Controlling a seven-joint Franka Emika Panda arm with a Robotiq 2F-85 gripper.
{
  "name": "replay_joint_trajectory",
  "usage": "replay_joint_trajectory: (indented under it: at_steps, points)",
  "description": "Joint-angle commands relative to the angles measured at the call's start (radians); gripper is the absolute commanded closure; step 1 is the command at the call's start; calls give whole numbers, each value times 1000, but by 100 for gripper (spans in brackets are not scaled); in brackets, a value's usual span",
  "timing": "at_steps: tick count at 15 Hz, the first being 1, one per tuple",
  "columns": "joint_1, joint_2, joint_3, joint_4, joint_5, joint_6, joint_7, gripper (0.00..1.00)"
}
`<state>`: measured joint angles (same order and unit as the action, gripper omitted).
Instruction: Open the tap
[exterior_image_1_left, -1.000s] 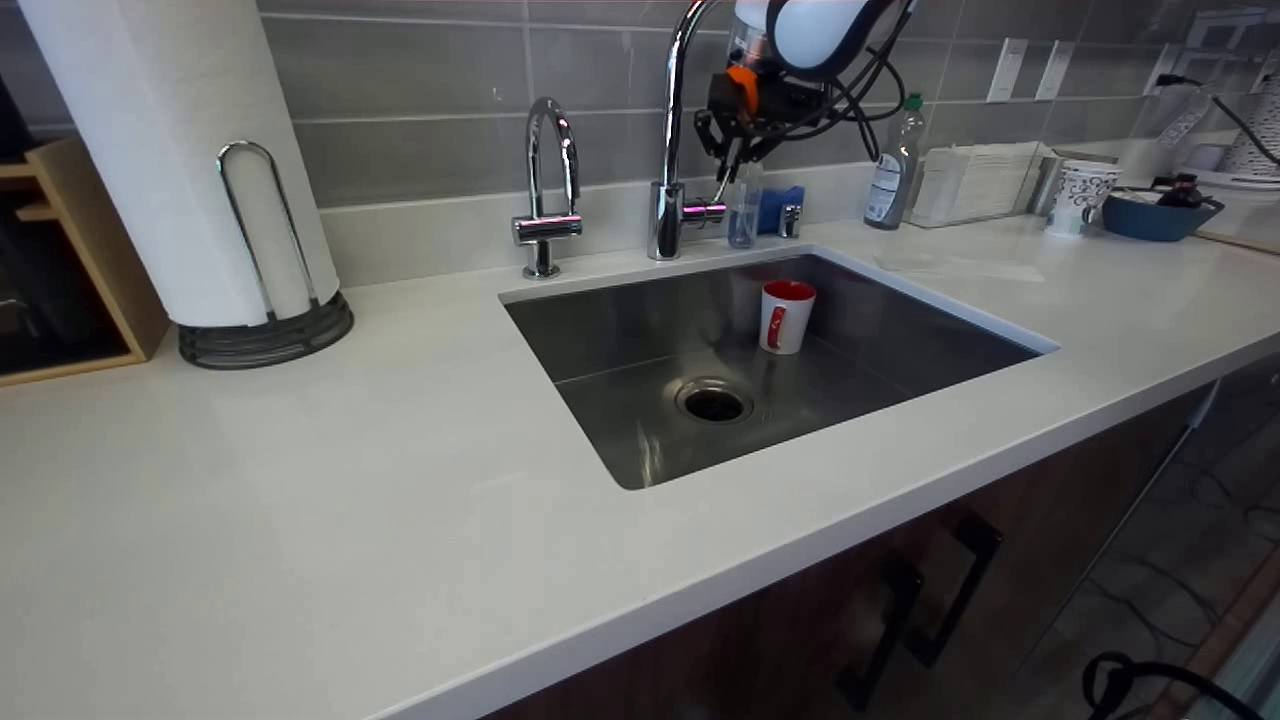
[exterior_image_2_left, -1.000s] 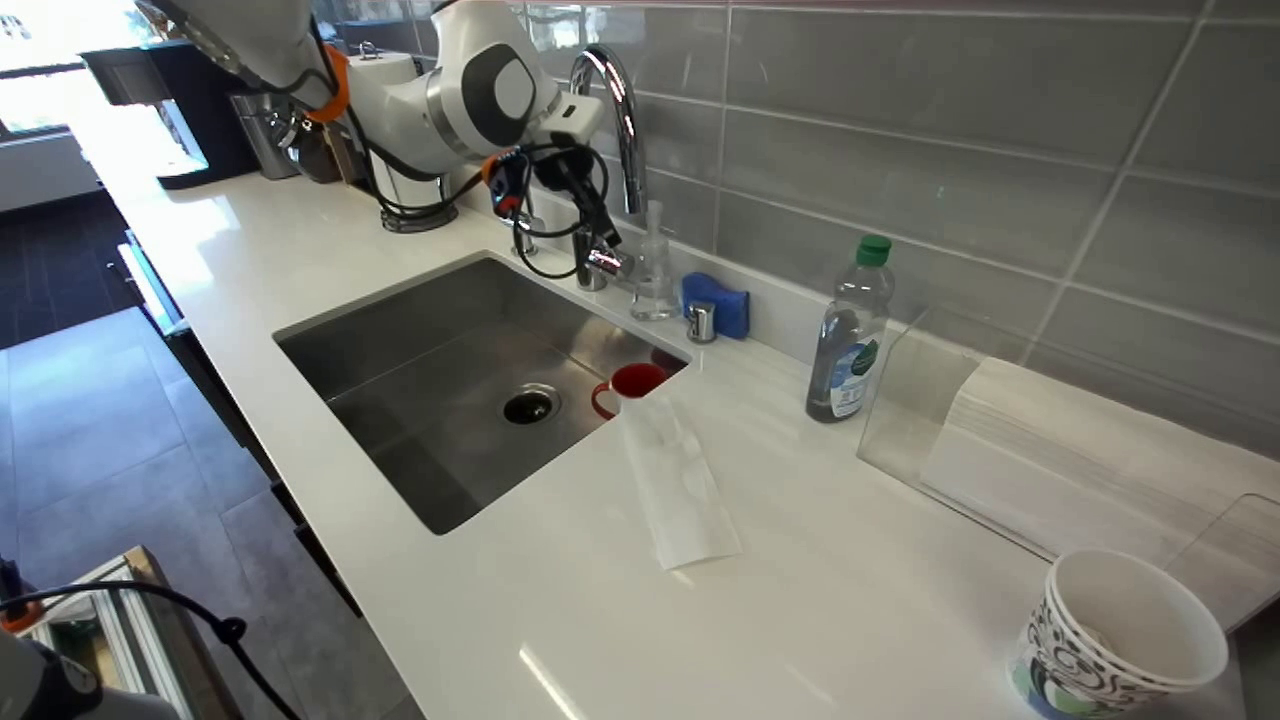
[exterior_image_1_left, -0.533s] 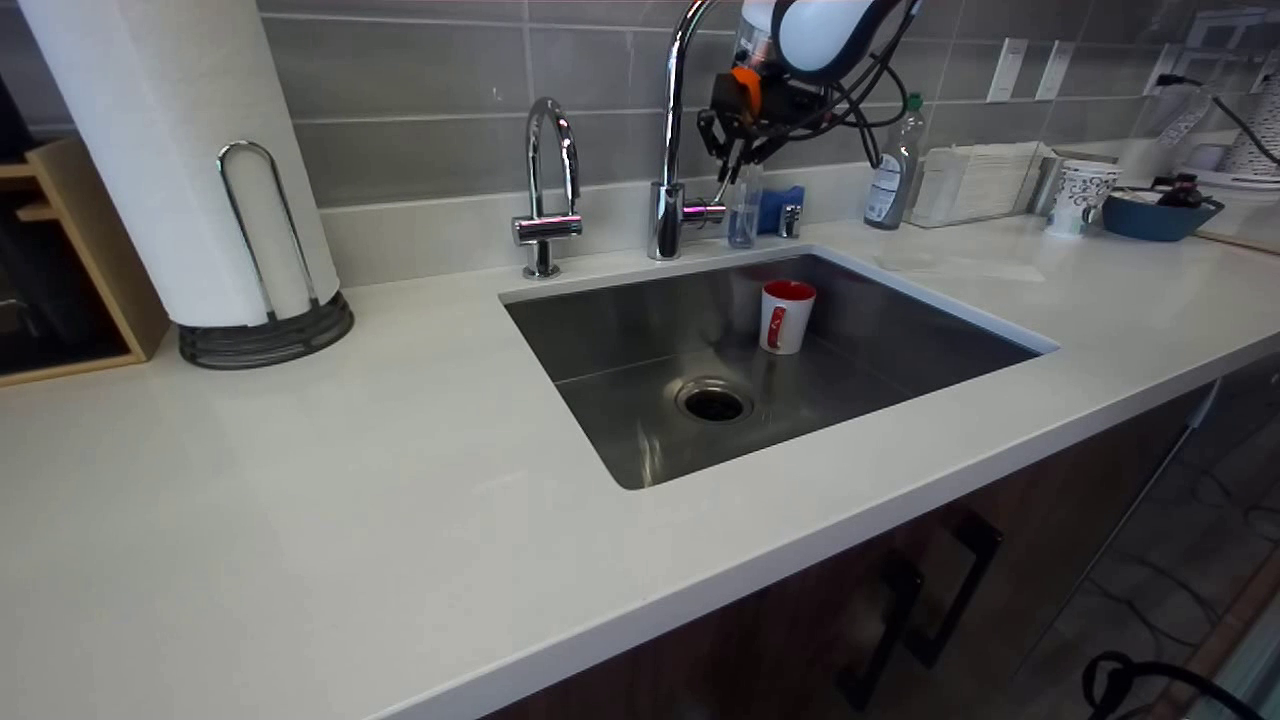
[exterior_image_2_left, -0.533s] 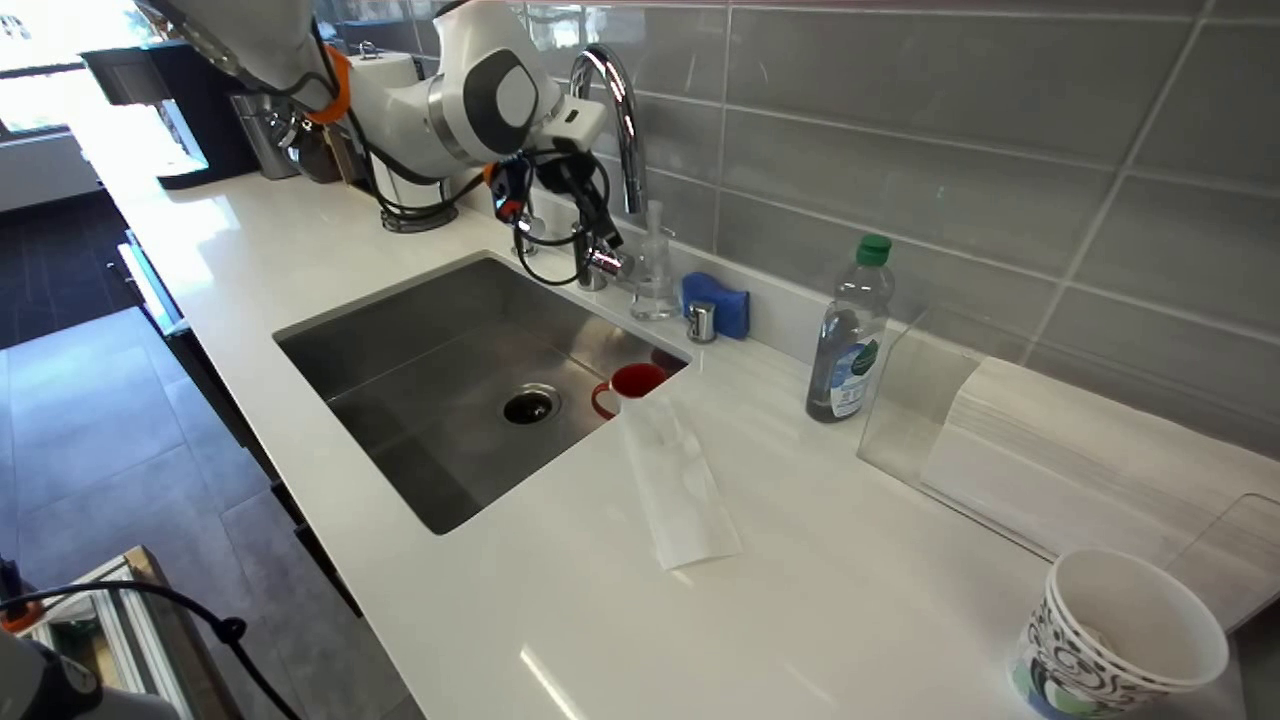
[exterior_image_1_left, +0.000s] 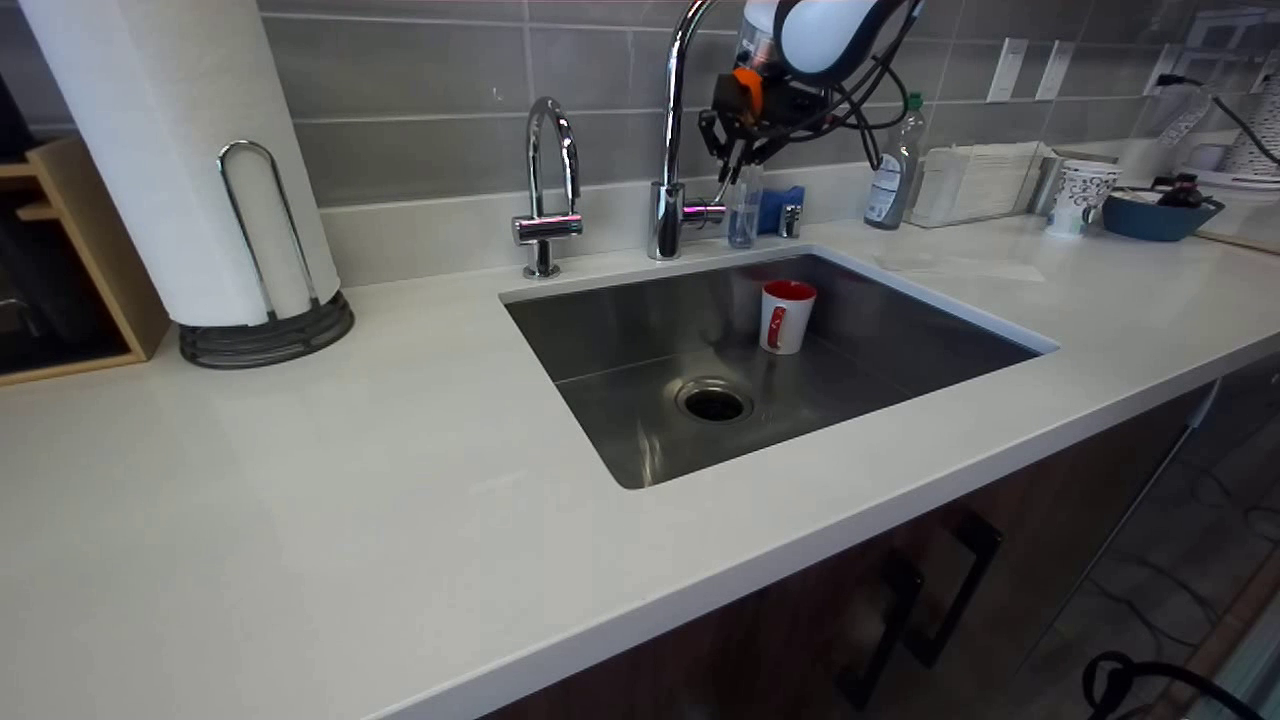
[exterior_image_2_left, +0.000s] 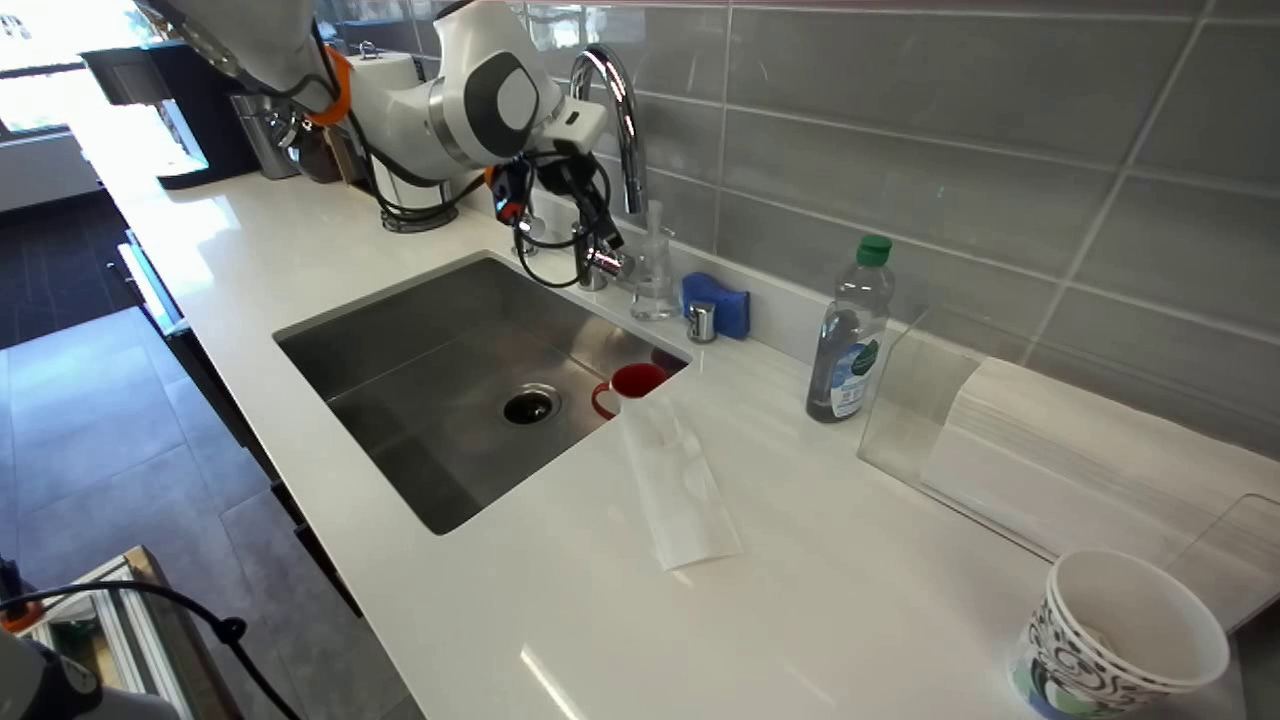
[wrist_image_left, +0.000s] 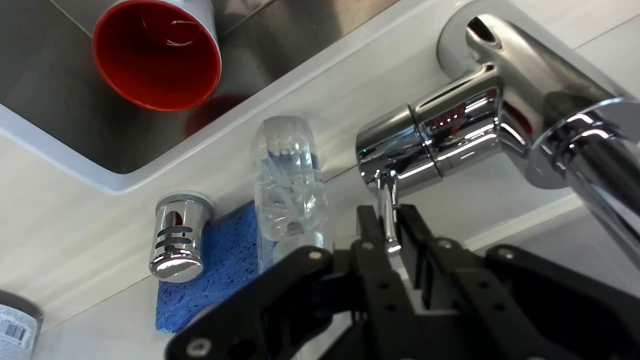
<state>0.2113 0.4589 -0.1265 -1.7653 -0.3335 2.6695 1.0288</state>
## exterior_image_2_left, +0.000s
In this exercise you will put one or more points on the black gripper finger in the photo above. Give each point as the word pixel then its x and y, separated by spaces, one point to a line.
pixel 604 221
pixel 583 224

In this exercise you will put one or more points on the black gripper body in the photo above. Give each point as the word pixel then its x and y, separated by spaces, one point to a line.
pixel 569 172

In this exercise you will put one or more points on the tall chrome faucet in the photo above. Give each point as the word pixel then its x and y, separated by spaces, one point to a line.
pixel 622 122

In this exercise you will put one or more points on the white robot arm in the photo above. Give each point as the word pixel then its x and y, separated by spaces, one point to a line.
pixel 454 104

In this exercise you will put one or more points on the clear soap dispenser bottle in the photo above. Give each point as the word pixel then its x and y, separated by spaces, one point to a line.
pixel 648 274

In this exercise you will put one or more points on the blue sponge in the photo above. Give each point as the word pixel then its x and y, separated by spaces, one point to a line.
pixel 727 303

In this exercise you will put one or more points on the red and white cup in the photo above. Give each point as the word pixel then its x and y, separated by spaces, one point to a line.
pixel 630 387

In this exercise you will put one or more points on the sink drain strainer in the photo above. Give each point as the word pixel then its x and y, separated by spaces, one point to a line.
pixel 530 406

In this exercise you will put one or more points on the stainless steel sink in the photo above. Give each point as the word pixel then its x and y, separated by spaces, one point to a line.
pixel 414 372

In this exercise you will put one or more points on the green-capped dish soap bottle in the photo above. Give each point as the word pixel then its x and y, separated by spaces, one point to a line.
pixel 848 345

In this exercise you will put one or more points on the clear plastic sheet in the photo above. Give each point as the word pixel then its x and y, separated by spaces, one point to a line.
pixel 682 493

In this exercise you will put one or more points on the metal canister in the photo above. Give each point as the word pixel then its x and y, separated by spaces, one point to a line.
pixel 266 143

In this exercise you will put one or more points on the dark countertop appliance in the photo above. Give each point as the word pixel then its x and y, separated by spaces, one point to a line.
pixel 172 104

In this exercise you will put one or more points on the patterned paper cup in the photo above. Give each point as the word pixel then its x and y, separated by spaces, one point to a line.
pixel 1115 641

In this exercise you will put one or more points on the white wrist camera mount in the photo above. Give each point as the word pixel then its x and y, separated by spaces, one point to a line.
pixel 578 122

